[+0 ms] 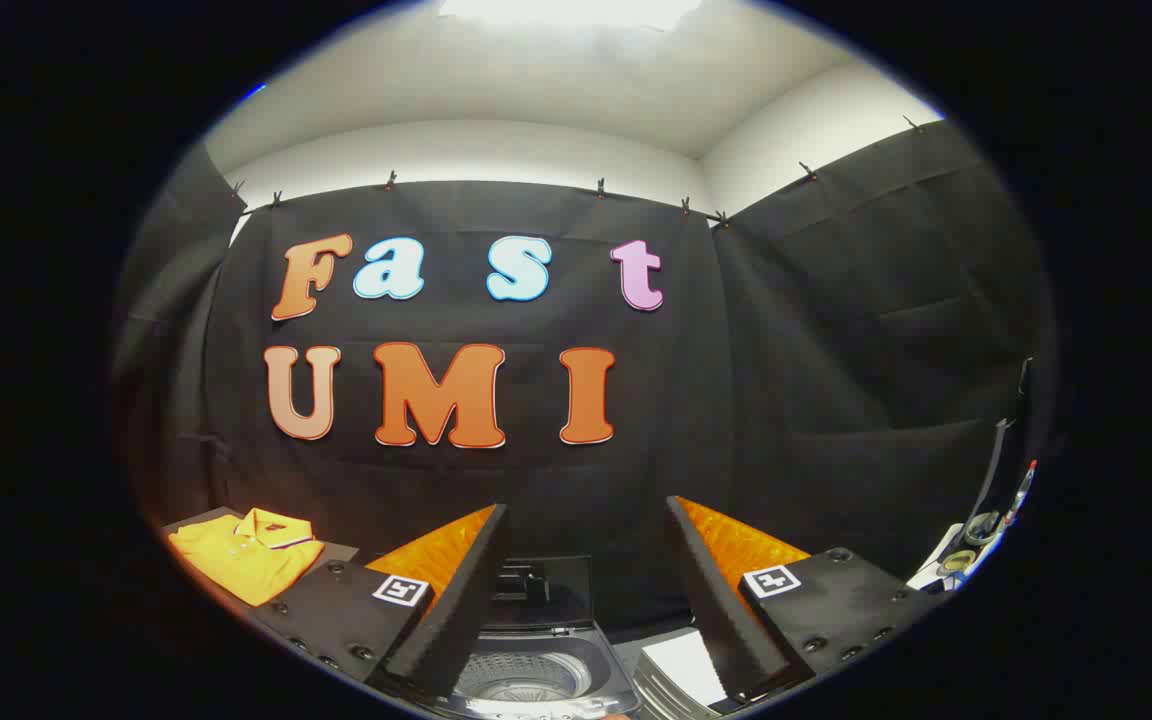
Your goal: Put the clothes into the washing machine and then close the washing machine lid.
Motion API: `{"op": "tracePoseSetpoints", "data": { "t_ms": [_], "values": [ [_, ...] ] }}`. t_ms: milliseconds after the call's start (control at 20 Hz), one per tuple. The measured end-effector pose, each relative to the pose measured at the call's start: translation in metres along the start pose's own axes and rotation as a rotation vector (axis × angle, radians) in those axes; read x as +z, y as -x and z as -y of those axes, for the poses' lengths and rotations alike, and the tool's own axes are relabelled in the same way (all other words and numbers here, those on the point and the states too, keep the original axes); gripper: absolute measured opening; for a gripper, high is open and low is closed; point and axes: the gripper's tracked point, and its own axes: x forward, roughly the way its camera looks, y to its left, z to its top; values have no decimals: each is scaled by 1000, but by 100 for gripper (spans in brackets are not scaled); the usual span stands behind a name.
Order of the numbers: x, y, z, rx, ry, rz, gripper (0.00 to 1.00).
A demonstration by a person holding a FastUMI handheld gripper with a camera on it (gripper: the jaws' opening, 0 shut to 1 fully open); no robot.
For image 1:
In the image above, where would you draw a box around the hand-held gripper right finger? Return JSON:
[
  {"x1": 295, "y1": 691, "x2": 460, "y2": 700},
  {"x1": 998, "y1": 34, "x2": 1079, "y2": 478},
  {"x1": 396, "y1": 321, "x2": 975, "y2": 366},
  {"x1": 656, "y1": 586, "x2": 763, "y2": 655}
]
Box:
[{"x1": 666, "y1": 495, "x2": 947, "y2": 704}]

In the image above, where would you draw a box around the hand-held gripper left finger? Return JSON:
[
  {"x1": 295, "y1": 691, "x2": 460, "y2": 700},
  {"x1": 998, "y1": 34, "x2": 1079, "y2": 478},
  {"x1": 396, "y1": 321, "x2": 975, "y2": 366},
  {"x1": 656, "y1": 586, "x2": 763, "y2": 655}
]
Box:
[{"x1": 254, "y1": 503, "x2": 511, "y2": 701}]

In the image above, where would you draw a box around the grey washing machine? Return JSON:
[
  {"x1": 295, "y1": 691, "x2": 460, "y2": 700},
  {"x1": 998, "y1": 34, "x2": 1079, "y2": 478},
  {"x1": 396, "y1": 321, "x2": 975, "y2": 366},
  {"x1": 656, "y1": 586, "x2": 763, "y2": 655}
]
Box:
[{"x1": 436, "y1": 620, "x2": 642, "y2": 720}]

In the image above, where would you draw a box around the yellow polo shirt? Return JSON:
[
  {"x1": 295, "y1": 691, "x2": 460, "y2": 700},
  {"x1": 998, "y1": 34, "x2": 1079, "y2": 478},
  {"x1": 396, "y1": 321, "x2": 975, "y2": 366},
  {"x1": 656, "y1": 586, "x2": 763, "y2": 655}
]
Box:
[{"x1": 168, "y1": 508, "x2": 325, "y2": 608}]

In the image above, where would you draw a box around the black backdrop cloth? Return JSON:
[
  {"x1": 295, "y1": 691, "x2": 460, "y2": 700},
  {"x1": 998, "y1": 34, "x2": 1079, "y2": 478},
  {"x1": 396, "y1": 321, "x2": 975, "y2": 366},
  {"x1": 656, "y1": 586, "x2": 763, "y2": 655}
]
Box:
[{"x1": 114, "y1": 118, "x2": 1057, "y2": 641}]

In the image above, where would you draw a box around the grey stand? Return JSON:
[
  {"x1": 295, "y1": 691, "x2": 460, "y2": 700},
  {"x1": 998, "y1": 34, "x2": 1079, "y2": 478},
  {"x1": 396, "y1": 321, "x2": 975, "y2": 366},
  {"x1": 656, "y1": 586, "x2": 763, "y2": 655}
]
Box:
[{"x1": 161, "y1": 505, "x2": 362, "y2": 601}]

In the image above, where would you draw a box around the red-tipped tool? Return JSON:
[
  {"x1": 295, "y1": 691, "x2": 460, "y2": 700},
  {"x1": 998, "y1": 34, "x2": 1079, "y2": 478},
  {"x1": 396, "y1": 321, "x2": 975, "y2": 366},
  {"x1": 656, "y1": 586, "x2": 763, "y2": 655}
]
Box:
[{"x1": 1004, "y1": 460, "x2": 1039, "y2": 529}]

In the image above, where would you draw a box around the black hanging strap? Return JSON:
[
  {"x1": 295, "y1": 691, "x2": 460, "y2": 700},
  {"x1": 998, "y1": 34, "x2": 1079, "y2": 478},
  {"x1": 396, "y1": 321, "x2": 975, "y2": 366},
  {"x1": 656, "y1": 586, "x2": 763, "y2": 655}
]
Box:
[{"x1": 966, "y1": 358, "x2": 1034, "y2": 546}]

